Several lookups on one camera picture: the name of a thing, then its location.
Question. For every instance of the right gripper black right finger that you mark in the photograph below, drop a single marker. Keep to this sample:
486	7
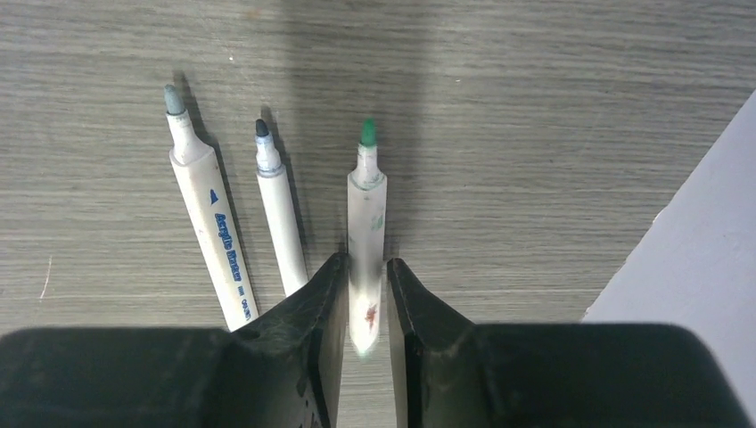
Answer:
451	372

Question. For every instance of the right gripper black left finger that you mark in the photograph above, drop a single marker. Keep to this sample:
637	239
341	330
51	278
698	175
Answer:
281	370

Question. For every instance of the blue cap white marker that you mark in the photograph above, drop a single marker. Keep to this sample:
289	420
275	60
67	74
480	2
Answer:
276	196

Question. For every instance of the green cap white marker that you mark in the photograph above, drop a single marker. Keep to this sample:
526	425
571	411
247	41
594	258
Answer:
366	218

